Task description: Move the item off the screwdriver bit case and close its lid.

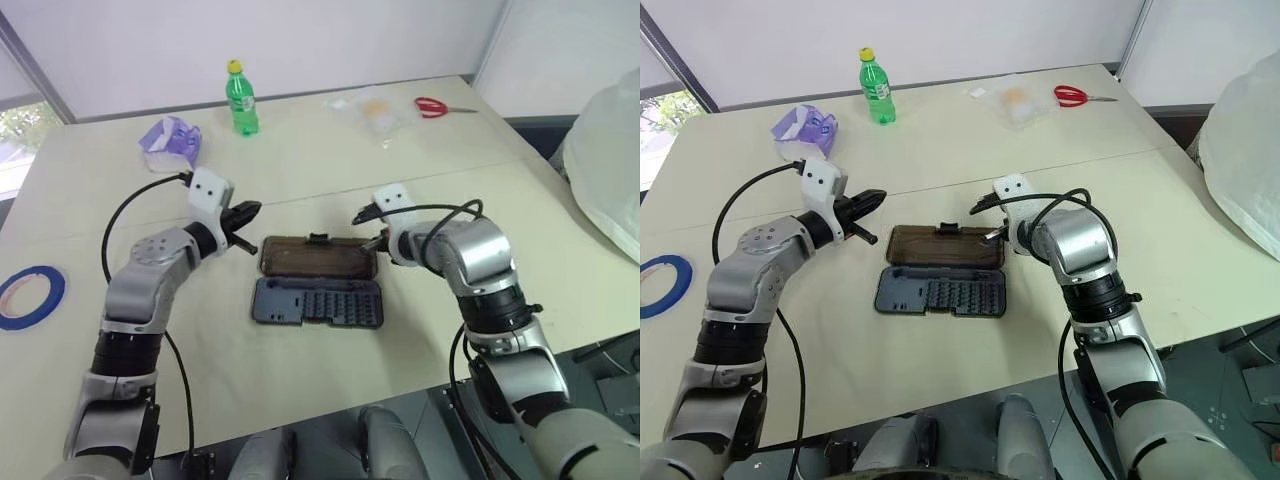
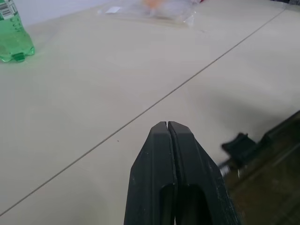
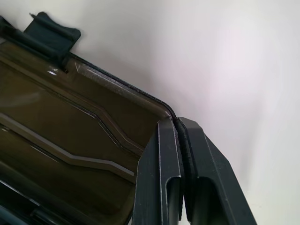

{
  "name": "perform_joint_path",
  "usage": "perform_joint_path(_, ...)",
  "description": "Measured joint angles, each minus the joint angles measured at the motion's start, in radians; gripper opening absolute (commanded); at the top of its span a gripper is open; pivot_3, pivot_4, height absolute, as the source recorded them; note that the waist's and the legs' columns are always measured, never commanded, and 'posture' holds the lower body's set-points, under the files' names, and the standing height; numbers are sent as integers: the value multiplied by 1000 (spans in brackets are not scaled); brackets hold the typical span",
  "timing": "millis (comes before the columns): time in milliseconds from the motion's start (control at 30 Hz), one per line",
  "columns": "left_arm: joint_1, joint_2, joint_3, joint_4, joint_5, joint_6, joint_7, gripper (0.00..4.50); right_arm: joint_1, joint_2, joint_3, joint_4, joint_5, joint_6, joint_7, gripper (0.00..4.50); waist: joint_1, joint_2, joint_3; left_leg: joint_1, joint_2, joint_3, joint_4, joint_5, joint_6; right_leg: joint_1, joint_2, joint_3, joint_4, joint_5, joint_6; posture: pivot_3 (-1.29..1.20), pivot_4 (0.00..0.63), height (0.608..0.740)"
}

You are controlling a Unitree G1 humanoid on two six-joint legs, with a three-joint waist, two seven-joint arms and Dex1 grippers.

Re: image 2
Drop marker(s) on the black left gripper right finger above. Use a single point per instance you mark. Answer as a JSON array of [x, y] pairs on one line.
[[201, 173]]

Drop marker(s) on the clear plastic bag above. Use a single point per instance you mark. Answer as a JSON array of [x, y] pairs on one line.
[[150, 12]]

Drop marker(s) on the green plastic soda bottle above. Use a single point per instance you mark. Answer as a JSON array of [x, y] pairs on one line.
[[12, 35]]

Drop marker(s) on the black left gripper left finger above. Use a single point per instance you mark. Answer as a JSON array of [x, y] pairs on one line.
[[150, 168]]

